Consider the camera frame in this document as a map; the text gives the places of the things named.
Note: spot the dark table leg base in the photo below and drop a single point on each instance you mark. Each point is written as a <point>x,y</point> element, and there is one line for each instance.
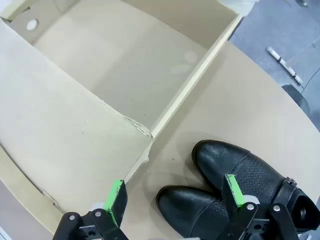
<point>297,96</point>

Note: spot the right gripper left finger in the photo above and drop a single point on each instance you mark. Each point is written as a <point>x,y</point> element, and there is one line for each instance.
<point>117,200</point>

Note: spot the white floor marker strip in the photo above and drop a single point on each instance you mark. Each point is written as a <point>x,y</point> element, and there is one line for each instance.
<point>285,65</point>

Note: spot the cardboard shoe box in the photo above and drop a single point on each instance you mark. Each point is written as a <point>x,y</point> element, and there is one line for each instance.
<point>75,112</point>

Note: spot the black leather buckle shoe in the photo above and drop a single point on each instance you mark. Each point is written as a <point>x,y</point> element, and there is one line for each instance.
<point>190,210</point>
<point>257,170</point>

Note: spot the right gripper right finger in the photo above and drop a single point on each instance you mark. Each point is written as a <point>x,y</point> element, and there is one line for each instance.
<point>233,192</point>

